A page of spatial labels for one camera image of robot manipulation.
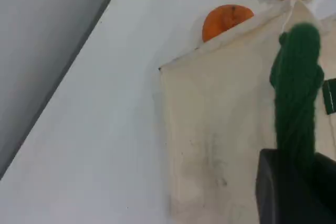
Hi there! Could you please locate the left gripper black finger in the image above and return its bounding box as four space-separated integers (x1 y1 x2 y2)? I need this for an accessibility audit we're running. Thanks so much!
255 148 336 224
314 152 336 205

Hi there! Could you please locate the white handbag with green handle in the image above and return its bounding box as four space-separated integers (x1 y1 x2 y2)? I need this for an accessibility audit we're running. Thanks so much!
158 0 336 221

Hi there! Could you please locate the orange toy pear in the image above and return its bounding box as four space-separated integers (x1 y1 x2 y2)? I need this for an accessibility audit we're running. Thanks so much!
202 4 255 43

